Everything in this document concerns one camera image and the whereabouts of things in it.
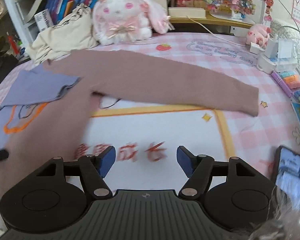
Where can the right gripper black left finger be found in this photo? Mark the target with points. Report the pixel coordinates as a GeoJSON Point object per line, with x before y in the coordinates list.
{"type": "Point", "coordinates": [91, 171]}

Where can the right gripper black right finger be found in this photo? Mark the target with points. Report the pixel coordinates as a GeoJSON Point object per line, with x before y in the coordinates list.
{"type": "Point", "coordinates": [200, 170]}

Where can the mauve and lilac knit sweater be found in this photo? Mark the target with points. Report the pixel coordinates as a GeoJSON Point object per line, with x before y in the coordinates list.
{"type": "Point", "coordinates": [46, 110]}

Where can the pink checkered table mat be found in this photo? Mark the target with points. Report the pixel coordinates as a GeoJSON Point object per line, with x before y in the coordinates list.
{"type": "Point", "coordinates": [146, 135]}

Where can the black smartphone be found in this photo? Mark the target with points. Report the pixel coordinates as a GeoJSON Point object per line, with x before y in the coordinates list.
{"type": "Point", "coordinates": [286, 173]}

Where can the cream canvas tote bag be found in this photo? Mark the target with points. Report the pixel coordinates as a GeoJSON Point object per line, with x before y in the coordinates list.
{"type": "Point", "coordinates": [74, 32]}

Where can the white barcode box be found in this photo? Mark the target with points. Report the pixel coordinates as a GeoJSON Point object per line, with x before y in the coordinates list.
{"type": "Point", "coordinates": [43, 20]}

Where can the small pink pig plush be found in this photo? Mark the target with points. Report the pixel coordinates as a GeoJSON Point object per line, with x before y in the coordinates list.
{"type": "Point", "coordinates": [258, 34]}

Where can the pink white bunny plush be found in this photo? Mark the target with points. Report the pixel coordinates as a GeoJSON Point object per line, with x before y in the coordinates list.
{"type": "Point", "coordinates": [128, 21]}

